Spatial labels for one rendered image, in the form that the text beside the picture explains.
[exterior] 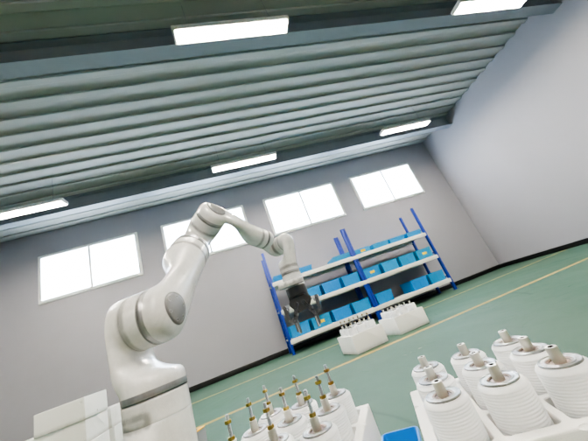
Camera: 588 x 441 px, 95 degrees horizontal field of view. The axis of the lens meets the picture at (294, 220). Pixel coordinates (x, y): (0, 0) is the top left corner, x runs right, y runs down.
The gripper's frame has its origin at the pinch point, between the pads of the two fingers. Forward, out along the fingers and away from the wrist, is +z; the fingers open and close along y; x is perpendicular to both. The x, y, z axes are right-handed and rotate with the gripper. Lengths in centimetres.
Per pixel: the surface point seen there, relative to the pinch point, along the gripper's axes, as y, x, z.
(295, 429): 10.0, 14.9, 23.0
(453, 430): -26.8, 31.5, 26.3
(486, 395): -36, 30, 23
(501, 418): -36, 30, 27
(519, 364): -48, 19, 24
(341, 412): -3.6, 14.4, 22.9
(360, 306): -17, -467, 12
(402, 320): -54, -236, 34
